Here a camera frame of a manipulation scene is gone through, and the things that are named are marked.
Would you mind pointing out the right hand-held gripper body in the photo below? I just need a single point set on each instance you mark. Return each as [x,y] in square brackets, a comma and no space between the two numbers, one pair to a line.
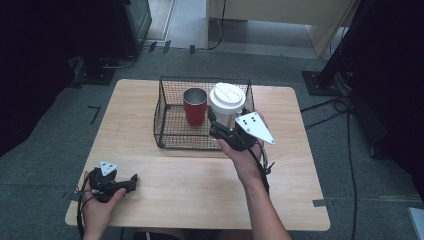
[238,138]

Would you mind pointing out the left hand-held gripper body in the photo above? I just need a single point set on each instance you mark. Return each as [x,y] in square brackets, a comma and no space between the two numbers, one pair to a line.
[103,186]

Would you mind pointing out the red metal cup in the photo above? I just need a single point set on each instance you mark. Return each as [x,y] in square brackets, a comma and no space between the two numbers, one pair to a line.
[196,111]

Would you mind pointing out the white lidded cup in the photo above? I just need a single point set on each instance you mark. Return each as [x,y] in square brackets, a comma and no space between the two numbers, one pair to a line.
[227,96]

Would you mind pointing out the person's right hand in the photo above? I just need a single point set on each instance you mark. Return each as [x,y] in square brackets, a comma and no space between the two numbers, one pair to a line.
[246,163]

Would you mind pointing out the person's left hand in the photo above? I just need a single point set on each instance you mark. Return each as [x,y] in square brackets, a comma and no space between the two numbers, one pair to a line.
[96,216]

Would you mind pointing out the grey tape piece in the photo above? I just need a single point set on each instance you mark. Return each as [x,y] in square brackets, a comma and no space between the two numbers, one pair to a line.
[73,196]
[319,202]

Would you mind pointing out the black tape strip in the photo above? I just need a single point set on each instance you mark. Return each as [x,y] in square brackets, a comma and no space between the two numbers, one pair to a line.
[152,46]
[192,49]

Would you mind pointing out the beige furniture panel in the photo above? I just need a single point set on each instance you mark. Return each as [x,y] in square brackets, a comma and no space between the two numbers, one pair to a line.
[283,10]

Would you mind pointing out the black cabinet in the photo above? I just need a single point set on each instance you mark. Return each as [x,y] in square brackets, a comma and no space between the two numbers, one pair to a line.
[133,23]

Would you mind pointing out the white box corner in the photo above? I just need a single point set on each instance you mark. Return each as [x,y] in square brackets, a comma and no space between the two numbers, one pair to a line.
[417,223]

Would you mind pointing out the black stand base plate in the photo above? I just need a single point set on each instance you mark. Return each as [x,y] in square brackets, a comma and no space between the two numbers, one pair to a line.
[320,83]
[95,75]

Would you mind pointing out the black stand post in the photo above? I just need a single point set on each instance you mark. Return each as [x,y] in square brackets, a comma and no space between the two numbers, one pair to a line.
[343,40]

